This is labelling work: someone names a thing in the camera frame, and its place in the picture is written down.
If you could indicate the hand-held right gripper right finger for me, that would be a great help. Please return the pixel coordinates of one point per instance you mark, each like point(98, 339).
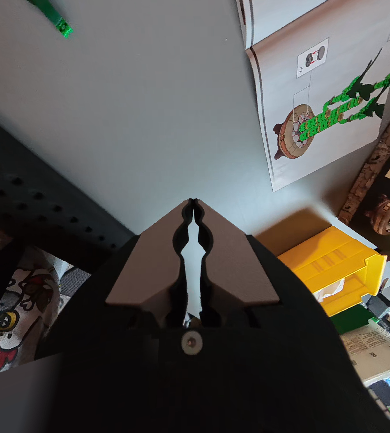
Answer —
point(242, 270)

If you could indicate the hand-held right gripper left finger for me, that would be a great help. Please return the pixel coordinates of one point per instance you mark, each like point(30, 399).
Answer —
point(140, 270)

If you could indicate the black lego set box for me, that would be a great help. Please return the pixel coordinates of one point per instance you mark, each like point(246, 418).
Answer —
point(374, 189)

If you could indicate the yellow plastic bin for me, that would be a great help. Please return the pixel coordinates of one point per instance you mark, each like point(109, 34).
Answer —
point(330, 260)

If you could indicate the crumpled clear plastic bag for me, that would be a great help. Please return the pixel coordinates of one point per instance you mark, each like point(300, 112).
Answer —
point(332, 291)

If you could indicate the lego instruction booklet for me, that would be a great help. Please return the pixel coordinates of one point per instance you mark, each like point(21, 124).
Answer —
point(279, 88)

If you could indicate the black studded panel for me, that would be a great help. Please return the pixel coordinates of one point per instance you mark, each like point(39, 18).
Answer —
point(29, 189)

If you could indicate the printed paper sheet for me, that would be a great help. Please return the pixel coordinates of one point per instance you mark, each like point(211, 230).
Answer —
point(374, 351)

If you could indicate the person's printed grey shirt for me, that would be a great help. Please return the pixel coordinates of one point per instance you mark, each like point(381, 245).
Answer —
point(46, 270)

